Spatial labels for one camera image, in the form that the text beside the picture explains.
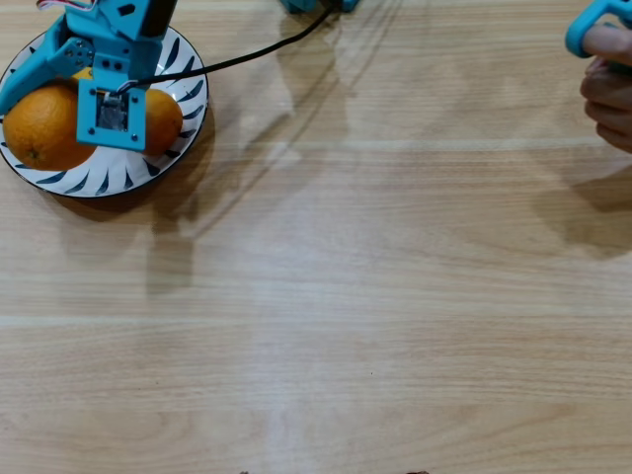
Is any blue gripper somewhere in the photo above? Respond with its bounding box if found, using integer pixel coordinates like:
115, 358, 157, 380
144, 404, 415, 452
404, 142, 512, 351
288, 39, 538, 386
0, 0, 165, 115

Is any large orange fruit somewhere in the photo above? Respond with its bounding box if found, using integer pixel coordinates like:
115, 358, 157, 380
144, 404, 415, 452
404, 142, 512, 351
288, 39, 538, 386
2, 84, 99, 172

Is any blue leader arm handle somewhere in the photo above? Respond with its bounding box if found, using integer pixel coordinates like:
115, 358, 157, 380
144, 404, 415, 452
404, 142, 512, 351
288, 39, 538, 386
564, 0, 632, 59

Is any white plate blue leaf pattern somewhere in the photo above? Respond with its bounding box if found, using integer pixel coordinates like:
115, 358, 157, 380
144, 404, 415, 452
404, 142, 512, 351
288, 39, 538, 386
0, 24, 210, 199

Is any bare human hand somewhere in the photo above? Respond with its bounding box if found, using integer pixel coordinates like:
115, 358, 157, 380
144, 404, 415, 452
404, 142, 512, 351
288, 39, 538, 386
579, 23, 632, 155

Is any red white servo wire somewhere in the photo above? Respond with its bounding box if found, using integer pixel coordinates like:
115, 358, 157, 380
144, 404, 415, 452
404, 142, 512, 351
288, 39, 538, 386
37, 0, 100, 13

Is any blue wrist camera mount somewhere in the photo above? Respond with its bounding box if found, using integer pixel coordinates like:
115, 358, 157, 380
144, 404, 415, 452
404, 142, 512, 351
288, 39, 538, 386
75, 51, 148, 154

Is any black camera cable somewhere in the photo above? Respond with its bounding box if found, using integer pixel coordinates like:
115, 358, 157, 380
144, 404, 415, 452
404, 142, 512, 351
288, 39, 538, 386
117, 0, 343, 96

